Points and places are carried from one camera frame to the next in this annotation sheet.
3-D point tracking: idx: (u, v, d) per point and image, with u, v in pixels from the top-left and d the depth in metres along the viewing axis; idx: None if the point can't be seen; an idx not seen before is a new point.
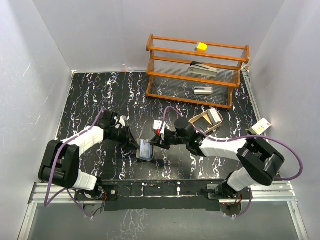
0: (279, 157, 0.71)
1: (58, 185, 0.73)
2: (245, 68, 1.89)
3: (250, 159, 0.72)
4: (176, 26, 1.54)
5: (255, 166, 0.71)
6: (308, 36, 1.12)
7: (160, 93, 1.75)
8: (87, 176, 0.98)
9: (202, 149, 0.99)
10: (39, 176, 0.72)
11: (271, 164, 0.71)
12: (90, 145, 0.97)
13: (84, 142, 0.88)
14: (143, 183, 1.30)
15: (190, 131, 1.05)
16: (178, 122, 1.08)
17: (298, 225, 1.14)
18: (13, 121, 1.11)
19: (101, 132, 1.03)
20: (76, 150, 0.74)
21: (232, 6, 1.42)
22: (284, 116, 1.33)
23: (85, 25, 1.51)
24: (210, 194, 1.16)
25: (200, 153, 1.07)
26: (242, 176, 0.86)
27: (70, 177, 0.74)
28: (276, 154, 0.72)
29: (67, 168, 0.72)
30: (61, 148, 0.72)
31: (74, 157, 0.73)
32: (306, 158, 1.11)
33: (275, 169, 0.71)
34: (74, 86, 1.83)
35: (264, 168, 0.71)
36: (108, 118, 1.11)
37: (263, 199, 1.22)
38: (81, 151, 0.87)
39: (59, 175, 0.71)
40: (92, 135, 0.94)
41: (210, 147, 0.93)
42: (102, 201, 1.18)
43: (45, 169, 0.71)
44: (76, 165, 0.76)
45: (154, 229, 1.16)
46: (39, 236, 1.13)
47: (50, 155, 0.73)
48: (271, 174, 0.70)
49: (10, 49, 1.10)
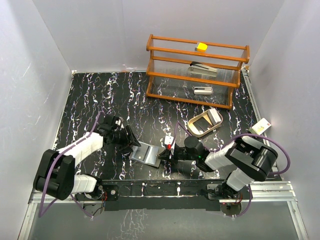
0: (270, 151, 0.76)
1: (52, 196, 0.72)
2: (245, 68, 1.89)
3: (239, 156, 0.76)
4: (176, 26, 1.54)
5: (246, 162, 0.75)
6: (309, 36, 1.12)
7: (160, 93, 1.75)
8: (86, 179, 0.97)
9: (207, 163, 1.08)
10: (34, 185, 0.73)
11: (265, 156, 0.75)
12: (89, 152, 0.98)
13: (81, 151, 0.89)
14: (143, 183, 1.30)
15: (200, 148, 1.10)
16: (188, 140, 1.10)
17: (298, 225, 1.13)
18: (13, 121, 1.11)
19: (100, 139, 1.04)
20: (71, 162, 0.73)
21: (232, 6, 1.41)
22: (284, 116, 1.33)
23: (85, 25, 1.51)
24: (210, 194, 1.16)
25: (209, 169, 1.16)
26: (240, 175, 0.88)
27: (65, 187, 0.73)
28: (266, 148, 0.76)
29: (61, 179, 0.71)
30: (56, 160, 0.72)
31: (68, 169, 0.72)
32: (306, 158, 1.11)
33: (268, 163, 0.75)
34: (74, 86, 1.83)
35: (257, 163, 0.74)
36: (109, 122, 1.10)
37: (263, 199, 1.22)
38: (78, 161, 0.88)
39: (52, 187, 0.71)
40: (90, 143, 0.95)
41: (210, 159, 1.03)
42: (103, 201, 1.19)
43: (40, 179, 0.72)
44: (71, 176, 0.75)
45: (154, 229, 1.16)
46: (39, 236, 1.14)
47: (45, 165, 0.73)
48: (264, 167, 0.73)
49: (10, 49, 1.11)
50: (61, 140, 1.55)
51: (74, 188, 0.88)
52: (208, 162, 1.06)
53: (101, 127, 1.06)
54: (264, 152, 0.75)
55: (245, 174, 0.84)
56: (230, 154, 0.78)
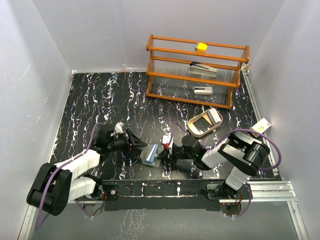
0: (262, 146, 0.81)
1: (46, 210, 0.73)
2: (245, 68, 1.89)
3: (232, 152, 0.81)
4: (176, 26, 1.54)
5: (239, 157, 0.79)
6: (309, 36, 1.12)
7: (160, 93, 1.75)
8: (84, 186, 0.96)
9: (204, 161, 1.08)
10: (28, 199, 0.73)
11: (257, 152, 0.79)
12: (86, 169, 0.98)
13: (78, 167, 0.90)
14: (143, 183, 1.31)
15: (197, 147, 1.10)
16: (185, 138, 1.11)
17: (298, 225, 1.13)
18: (13, 121, 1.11)
19: (98, 156, 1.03)
20: (68, 176, 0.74)
21: (232, 6, 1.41)
22: (284, 116, 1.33)
23: (85, 25, 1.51)
24: (210, 194, 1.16)
25: (206, 167, 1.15)
26: (235, 172, 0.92)
27: (58, 203, 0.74)
28: (258, 143, 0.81)
29: (56, 195, 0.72)
30: (53, 174, 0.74)
31: (64, 184, 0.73)
32: (306, 158, 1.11)
33: (260, 157, 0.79)
34: (74, 86, 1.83)
35: (249, 158, 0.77)
36: (103, 137, 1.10)
37: (263, 199, 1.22)
38: (74, 176, 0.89)
39: (47, 201, 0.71)
40: (87, 158, 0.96)
41: (207, 156, 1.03)
42: (103, 201, 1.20)
43: (34, 192, 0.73)
44: (66, 191, 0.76)
45: (154, 229, 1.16)
46: (39, 236, 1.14)
47: (42, 178, 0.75)
48: (256, 162, 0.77)
49: (10, 49, 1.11)
50: (61, 140, 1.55)
51: (70, 198, 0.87)
52: (205, 160, 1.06)
53: (98, 144, 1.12)
54: (256, 148, 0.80)
55: (239, 170, 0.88)
56: (223, 149, 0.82)
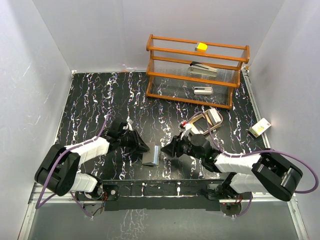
0: (298, 172, 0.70)
1: (52, 191, 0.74)
2: (245, 68, 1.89)
3: (268, 174, 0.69)
4: (176, 27, 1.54)
5: (274, 182, 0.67)
6: (309, 36, 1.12)
7: (160, 93, 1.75)
8: (87, 178, 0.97)
9: (217, 166, 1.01)
10: (36, 176, 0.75)
11: (291, 178, 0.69)
12: (93, 155, 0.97)
13: (87, 152, 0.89)
14: (143, 183, 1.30)
15: (207, 147, 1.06)
16: (194, 138, 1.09)
17: (298, 225, 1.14)
18: (13, 121, 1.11)
19: (107, 144, 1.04)
20: (76, 157, 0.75)
21: (232, 6, 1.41)
22: (284, 116, 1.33)
23: (85, 25, 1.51)
24: (210, 194, 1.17)
25: (215, 169, 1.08)
26: (253, 185, 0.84)
27: (64, 184, 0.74)
28: (293, 168, 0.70)
29: (63, 175, 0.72)
30: (62, 154, 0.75)
31: (72, 165, 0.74)
32: (306, 159, 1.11)
33: (295, 184, 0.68)
34: (74, 86, 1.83)
35: (283, 183, 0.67)
36: (116, 129, 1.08)
37: (262, 199, 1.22)
38: (82, 161, 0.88)
39: (53, 181, 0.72)
40: (96, 145, 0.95)
41: (224, 163, 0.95)
42: (103, 201, 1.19)
43: (42, 171, 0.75)
44: (73, 173, 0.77)
45: (154, 229, 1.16)
46: (39, 236, 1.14)
47: (51, 157, 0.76)
48: (291, 188, 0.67)
49: (11, 49, 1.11)
50: (61, 140, 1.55)
51: (74, 185, 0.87)
52: (219, 165, 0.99)
53: (108, 134, 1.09)
54: (288, 171, 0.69)
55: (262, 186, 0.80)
56: (258, 170, 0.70)
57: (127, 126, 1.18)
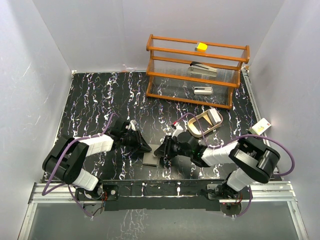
0: (274, 153, 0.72)
1: (59, 179, 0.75)
2: (245, 68, 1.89)
3: (244, 158, 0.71)
4: (176, 27, 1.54)
5: (251, 165, 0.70)
6: (309, 36, 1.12)
7: (160, 93, 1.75)
8: (89, 174, 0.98)
9: (204, 159, 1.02)
10: (44, 164, 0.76)
11: (268, 160, 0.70)
12: (98, 150, 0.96)
13: (94, 144, 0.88)
14: (143, 183, 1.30)
15: (193, 143, 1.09)
16: (180, 135, 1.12)
17: (298, 225, 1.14)
18: (13, 120, 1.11)
19: (111, 141, 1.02)
20: (85, 147, 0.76)
21: (231, 6, 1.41)
22: (284, 116, 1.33)
23: (85, 25, 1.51)
24: (210, 194, 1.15)
25: (204, 164, 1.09)
26: (240, 176, 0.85)
27: (72, 173, 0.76)
28: (269, 150, 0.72)
29: (71, 163, 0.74)
30: (71, 143, 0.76)
31: (80, 154, 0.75)
32: (306, 159, 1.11)
33: (272, 165, 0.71)
34: (74, 86, 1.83)
35: (260, 165, 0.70)
36: (119, 127, 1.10)
37: (263, 199, 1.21)
38: (89, 154, 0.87)
39: (61, 169, 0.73)
40: (102, 139, 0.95)
41: (209, 155, 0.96)
42: (103, 201, 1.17)
43: (50, 159, 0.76)
44: (80, 163, 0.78)
45: (154, 229, 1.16)
46: (39, 236, 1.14)
47: (60, 147, 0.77)
48: (268, 170, 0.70)
49: (11, 49, 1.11)
50: None
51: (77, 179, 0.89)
52: (205, 158, 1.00)
53: (112, 132, 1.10)
54: (266, 154, 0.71)
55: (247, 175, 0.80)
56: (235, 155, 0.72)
57: (130, 125, 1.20)
